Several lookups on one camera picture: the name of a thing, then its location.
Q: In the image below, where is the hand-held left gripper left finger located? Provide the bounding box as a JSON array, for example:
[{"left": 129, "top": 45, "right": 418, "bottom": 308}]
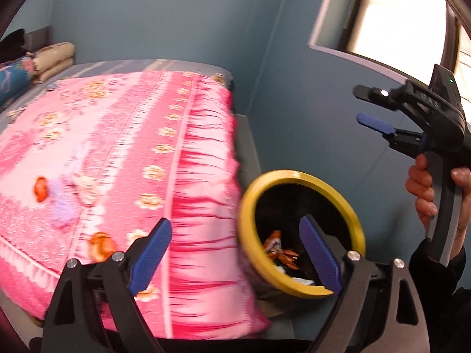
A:
[{"left": 40, "top": 218, "right": 173, "bottom": 353}]

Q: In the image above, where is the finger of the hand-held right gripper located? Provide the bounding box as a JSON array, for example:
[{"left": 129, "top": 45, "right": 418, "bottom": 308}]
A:
[
  {"left": 352, "top": 84, "right": 405, "bottom": 110},
  {"left": 355, "top": 112, "right": 424, "bottom": 152}
]

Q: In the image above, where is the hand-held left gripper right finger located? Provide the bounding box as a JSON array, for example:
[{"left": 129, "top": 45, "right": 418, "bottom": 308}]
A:
[{"left": 298, "top": 214, "right": 432, "bottom": 353}]

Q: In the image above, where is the orange snack wrapper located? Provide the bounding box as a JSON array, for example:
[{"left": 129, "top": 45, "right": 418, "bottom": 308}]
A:
[{"left": 262, "top": 230, "right": 300, "bottom": 265}]

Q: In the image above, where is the black bin with yellow rim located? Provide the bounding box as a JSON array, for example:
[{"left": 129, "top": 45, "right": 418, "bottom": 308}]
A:
[{"left": 236, "top": 170, "right": 366, "bottom": 302}]

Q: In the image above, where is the person's right hand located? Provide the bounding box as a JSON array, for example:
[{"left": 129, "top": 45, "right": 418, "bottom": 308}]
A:
[{"left": 405, "top": 154, "right": 471, "bottom": 259}]

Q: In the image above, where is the pink floral blanket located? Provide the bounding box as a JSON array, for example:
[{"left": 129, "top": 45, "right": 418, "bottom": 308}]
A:
[{"left": 0, "top": 70, "right": 273, "bottom": 339}]

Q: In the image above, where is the beige floral folded quilt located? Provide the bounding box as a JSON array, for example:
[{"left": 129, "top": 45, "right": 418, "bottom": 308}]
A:
[{"left": 27, "top": 42, "right": 76, "bottom": 83}]

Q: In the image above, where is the blue floral pillow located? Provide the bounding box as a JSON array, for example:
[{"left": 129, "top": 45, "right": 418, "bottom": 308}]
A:
[{"left": 0, "top": 54, "right": 35, "bottom": 107}]

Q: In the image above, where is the grey padded headboard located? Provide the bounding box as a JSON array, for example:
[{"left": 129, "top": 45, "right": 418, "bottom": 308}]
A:
[{"left": 22, "top": 26, "right": 52, "bottom": 54}]

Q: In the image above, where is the black clothes pile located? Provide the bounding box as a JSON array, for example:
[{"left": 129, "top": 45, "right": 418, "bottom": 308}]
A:
[{"left": 0, "top": 29, "right": 26, "bottom": 63}]

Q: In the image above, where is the window with grey frame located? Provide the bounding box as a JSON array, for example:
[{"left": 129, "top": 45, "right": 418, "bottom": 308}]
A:
[{"left": 308, "top": 0, "right": 471, "bottom": 92}]

